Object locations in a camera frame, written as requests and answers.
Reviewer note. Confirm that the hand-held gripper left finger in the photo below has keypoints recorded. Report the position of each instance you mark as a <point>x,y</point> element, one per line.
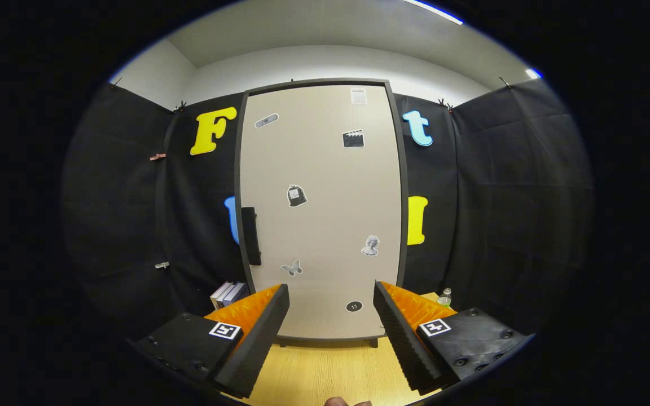
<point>257,344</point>

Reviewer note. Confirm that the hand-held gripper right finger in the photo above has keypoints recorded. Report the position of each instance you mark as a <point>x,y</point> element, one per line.
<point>405,344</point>

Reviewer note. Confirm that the dark grey shoe cabinet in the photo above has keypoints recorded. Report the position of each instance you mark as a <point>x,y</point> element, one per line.
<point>404,180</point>

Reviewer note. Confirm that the blue book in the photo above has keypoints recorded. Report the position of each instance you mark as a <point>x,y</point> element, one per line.
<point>237,292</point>

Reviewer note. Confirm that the green drink bottle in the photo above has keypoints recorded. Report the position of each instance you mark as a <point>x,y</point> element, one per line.
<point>444,299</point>

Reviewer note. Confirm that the white book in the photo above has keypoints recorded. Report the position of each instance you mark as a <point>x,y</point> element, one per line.
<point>220,294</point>

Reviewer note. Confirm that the black backdrop cloth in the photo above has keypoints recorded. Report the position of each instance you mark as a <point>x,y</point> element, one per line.
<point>500,197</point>

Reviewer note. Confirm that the red clip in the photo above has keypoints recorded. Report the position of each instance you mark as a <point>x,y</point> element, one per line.
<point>158,157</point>

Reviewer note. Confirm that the black binder clip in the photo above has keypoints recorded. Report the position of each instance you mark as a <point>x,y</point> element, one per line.
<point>445,105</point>
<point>116,84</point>
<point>505,82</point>
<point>180,106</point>

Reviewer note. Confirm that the small ceiling light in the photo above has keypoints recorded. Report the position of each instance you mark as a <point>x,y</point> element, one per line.
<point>533,73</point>

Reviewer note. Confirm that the long ceiling light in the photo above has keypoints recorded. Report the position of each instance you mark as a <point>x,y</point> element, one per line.
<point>435,12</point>

